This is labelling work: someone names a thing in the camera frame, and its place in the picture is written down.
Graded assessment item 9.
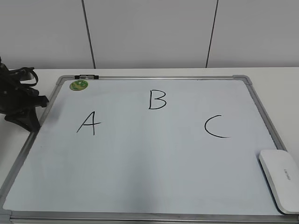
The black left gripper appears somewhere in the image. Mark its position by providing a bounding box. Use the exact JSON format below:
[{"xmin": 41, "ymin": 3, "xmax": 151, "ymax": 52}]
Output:
[{"xmin": 0, "ymin": 63, "xmax": 49, "ymax": 132}]

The white whiteboard eraser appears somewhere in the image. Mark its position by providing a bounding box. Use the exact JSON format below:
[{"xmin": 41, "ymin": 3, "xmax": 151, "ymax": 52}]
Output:
[{"xmin": 259, "ymin": 150, "xmax": 299, "ymax": 215}]

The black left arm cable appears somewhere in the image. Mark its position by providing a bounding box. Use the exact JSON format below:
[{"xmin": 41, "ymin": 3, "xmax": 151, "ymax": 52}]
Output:
[{"xmin": 7, "ymin": 67, "xmax": 39, "ymax": 87}]

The white board with aluminium frame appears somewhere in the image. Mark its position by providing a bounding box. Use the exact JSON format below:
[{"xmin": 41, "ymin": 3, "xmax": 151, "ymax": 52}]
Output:
[{"xmin": 0, "ymin": 75, "xmax": 299, "ymax": 224}]

